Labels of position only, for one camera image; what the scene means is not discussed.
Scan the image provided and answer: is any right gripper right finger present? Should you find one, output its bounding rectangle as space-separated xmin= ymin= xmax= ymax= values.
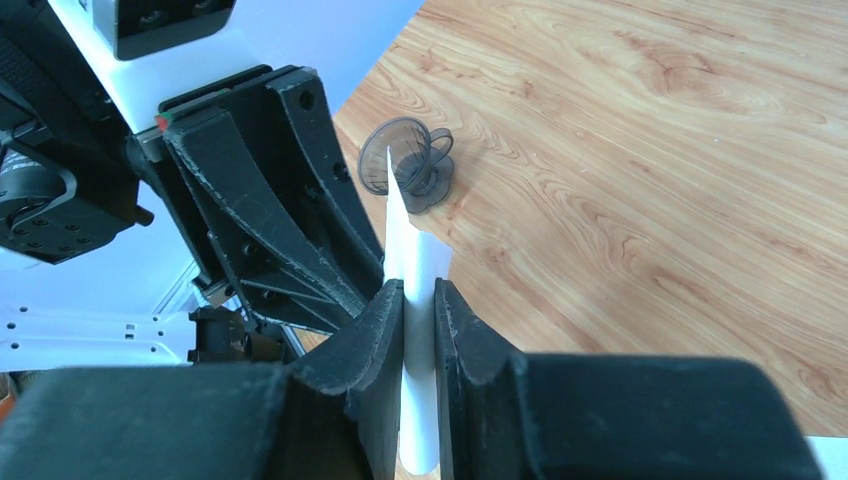
xmin=435 ymin=280 xmax=822 ymax=479

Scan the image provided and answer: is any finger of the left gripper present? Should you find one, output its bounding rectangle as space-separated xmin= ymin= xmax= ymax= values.
xmin=162 ymin=105 xmax=365 ymax=318
xmin=267 ymin=65 xmax=383 ymax=292

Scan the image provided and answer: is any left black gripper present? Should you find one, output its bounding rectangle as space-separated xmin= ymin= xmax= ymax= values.
xmin=1 ymin=1 xmax=154 ymax=265

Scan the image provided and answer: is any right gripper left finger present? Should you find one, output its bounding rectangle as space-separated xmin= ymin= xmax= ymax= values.
xmin=1 ymin=280 xmax=404 ymax=479

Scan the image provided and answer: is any white paper filter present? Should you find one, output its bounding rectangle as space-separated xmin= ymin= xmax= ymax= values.
xmin=384 ymin=149 xmax=452 ymax=475

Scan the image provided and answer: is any grey smoky coffee dripper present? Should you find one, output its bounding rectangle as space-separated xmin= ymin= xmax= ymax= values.
xmin=357 ymin=117 xmax=455 ymax=214

